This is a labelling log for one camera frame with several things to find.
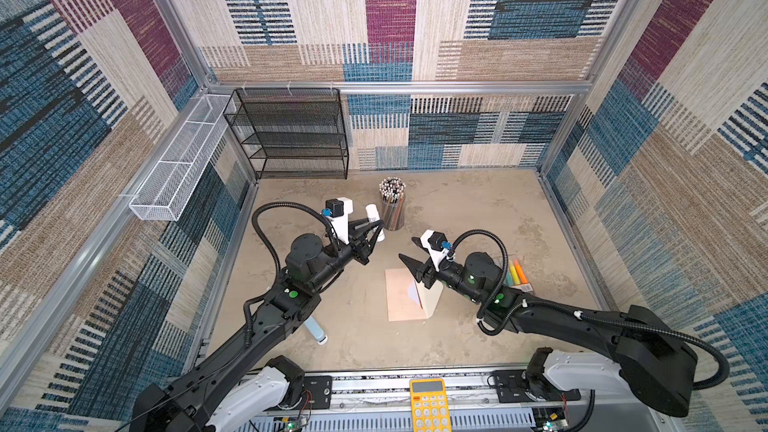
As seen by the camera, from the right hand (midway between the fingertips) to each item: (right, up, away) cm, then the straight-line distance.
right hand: (407, 250), depth 75 cm
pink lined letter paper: (+3, -15, +14) cm, 21 cm away
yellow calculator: (+5, -36, -4) cm, 36 cm away
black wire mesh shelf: (-40, +37, +36) cm, 65 cm away
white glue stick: (-8, +9, -9) cm, 15 cm away
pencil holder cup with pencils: (-3, +12, +16) cm, 21 cm away
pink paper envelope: (0, -17, +12) cm, 21 cm away
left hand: (-7, +8, -7) cm, 13 cm away
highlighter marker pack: (+34, -11, +16) cm, 39 cm away
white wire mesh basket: (-73, +15, +16) cm, 76 cm away
